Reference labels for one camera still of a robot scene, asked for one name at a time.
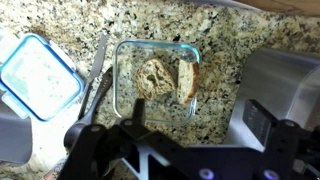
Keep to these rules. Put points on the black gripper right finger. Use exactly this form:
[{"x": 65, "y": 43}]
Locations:
[{"x": 286, "y": 150}]

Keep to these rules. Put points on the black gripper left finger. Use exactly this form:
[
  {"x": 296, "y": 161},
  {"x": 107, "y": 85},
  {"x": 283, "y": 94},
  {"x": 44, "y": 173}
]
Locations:
[{"x": 86, "y": 153}]

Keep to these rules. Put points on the sourdough bread slice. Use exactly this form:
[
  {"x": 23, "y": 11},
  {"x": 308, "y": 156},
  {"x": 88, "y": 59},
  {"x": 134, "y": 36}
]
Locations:
[
  {"x": 153, "y": 78},
  {"x": 186, "y": 83}
]

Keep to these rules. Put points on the stainless steel two-slot toaster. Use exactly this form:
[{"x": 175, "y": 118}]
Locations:
[{"x": 276, "y": 80}]

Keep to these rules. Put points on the black plastic utensil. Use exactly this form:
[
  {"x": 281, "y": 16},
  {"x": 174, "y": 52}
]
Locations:
[{"x": 103, "y": 86}]

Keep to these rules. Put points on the blue-rimmed clear container lid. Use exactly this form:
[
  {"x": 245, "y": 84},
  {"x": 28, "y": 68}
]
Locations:
[{"x": 40, "y": 76}]

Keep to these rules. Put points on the silver table knife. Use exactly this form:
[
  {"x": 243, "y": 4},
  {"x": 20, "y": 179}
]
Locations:
[{"x": 98, "y": 60}]

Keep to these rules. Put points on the square clear glass container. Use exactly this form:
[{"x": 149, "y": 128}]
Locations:
[{"x": 125, "y": 66}]

